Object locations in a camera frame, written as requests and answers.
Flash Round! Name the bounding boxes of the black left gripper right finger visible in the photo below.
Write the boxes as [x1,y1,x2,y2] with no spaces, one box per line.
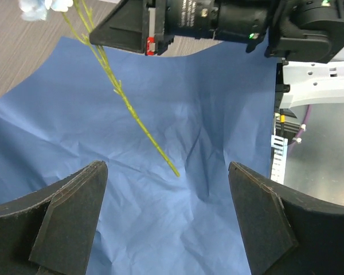
[229,162,344,274]

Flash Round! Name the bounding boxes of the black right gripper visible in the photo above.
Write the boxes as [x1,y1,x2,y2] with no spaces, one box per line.
[89,0,174,56]

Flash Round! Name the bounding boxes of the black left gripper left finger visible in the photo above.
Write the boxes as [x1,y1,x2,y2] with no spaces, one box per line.
[0,161,108,274]

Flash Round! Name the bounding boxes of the artificial flower bunch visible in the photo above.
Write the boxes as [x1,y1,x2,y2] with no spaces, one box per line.
[18,0,180,177]

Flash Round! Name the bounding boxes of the blue wrapping paper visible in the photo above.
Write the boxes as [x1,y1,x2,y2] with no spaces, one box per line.
[0,38,276,274]

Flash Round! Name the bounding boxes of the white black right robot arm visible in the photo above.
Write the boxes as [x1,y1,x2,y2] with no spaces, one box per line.
[89,1,344,109]

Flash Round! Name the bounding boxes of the white slotted cable duct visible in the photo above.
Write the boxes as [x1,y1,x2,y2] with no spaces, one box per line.
[271,135,288,184]

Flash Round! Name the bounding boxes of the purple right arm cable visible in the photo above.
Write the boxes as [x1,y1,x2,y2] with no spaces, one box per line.
[292,104,313,144]

